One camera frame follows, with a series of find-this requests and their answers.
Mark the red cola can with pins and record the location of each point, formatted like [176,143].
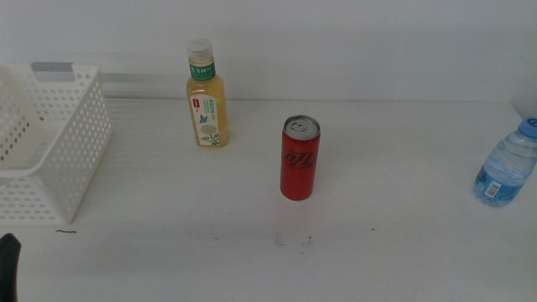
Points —
[298,168]

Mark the yellow tea bottle white cap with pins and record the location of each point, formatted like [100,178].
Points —
[207,113]

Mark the clear water bottle blue cap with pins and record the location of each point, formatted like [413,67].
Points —
[505,168]

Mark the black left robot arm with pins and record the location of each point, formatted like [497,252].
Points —
[8,268]

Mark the white perforated plastic basket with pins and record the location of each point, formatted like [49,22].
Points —
[79,147]

